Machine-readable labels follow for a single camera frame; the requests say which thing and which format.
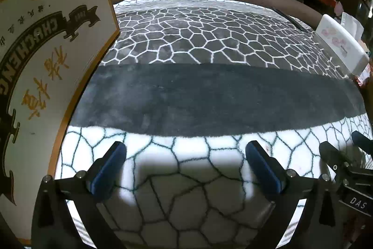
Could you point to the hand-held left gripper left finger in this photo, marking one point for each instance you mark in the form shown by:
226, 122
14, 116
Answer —
107, 170

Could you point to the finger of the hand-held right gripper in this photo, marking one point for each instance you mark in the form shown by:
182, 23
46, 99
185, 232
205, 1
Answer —
362, 141
335, 155

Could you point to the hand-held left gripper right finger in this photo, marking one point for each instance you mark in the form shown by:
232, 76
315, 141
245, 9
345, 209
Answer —
265, 173

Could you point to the printed cardboard box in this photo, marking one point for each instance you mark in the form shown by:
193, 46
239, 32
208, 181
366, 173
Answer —
49, 62

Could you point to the grey white patterned blanket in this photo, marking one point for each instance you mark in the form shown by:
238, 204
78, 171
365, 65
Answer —
204, 97

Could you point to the white tissue box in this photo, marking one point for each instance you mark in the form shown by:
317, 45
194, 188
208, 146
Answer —
341, 44

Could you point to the black flat bar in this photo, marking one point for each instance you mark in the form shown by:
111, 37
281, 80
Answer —
291, 20

